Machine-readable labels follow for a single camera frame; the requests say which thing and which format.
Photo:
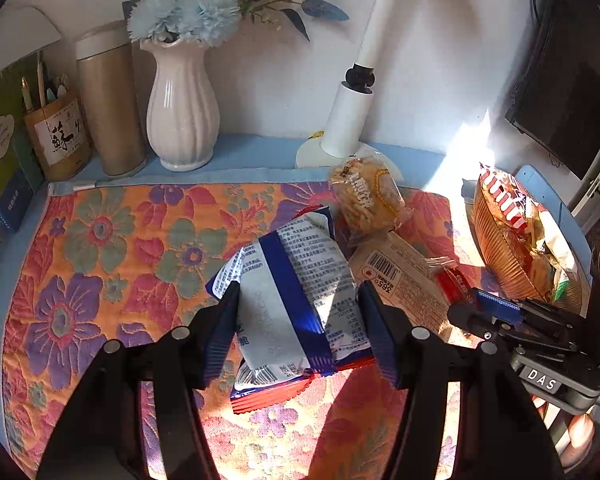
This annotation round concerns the white desk lamp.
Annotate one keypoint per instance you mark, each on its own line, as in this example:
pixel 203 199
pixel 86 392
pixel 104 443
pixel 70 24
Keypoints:
pixel 350 115

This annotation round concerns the red orange snack packet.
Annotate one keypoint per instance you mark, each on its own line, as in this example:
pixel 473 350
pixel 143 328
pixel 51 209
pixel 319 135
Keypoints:
pixel 505 195

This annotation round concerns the person's right hand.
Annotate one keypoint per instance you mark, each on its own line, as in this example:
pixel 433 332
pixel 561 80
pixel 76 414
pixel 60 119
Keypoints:
pixel 580 435

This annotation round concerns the black monitor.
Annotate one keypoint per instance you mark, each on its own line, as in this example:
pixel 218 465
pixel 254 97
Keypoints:
pixel 570 100

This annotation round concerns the small yellow object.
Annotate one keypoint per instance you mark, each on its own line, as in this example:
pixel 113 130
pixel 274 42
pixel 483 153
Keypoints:
pixel 316 135

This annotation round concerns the green snack packet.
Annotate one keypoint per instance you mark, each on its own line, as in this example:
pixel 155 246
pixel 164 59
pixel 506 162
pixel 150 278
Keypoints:
pixel 569 291

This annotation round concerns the white curved frame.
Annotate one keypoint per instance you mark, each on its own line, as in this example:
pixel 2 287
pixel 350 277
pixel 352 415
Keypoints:
pixel 597 175

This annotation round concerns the wooden pen holder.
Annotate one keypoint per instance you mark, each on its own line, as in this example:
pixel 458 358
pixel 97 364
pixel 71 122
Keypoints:
pixel 60 140

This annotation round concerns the white ribbed vase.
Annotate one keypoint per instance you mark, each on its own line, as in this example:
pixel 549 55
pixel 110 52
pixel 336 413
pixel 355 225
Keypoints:
pixel 182 110

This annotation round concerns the blue white artificial flowers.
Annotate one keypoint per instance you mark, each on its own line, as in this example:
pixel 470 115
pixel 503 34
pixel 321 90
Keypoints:
pixel 190 5

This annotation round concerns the beige thermos bottle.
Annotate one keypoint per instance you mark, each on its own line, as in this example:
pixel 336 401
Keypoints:
pixel 112 105

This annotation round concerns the small red snack packet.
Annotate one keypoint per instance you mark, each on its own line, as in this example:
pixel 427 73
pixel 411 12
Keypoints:
pixel 455 284

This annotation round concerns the beige pencil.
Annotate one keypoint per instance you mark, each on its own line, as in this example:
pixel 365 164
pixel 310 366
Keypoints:
pixel 26 95

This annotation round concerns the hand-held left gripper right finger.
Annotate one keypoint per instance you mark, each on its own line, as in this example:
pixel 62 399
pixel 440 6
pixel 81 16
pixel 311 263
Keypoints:
pixel 380 340

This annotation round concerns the green book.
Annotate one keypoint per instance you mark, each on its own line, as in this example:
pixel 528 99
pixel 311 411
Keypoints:
pixel 2 150

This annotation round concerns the floral quilted cloth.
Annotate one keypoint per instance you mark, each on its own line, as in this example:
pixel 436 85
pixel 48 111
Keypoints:
pixel 105 270

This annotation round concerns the beige flat snack packet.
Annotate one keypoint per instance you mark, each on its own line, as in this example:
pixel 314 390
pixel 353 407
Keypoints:
pixel 400 272

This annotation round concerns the round pastry clear packet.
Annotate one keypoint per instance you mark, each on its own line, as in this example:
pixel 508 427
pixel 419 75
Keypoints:
pixel 367 195

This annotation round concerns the amber ribbed glass plate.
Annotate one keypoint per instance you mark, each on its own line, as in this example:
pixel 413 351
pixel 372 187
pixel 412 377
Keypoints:
pixel 505 260

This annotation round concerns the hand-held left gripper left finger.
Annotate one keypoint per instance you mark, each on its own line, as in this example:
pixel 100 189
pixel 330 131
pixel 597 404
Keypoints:
pixel 222 335

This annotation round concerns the white pen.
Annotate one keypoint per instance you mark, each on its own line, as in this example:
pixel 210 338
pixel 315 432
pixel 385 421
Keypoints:
pixel 41 80

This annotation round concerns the blue white chips packet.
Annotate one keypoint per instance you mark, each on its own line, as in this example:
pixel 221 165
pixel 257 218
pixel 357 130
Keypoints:
pixel 290 280

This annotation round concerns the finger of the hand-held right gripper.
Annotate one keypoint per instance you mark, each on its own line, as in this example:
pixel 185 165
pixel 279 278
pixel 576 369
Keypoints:
pixel 497 305
pixel 480 324

